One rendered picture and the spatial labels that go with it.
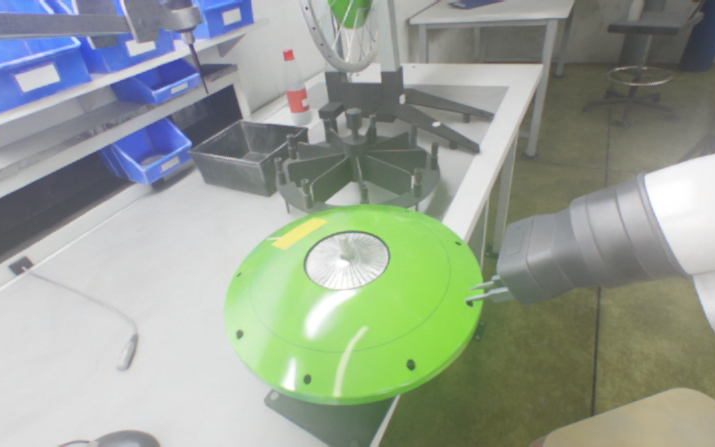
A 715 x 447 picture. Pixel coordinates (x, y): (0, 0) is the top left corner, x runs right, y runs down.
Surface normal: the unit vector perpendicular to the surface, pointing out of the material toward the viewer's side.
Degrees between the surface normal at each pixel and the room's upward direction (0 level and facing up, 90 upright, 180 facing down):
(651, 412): 0
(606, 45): 90
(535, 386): 0
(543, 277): 79
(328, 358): 23
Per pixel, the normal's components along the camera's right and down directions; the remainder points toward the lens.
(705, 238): -0.56, 0.40
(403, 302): 0.03, -0.68
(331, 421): -0.13, -0.80
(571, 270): -0.56, 0.63
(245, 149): 0.86, 0.15
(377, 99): -0.42, 0.58
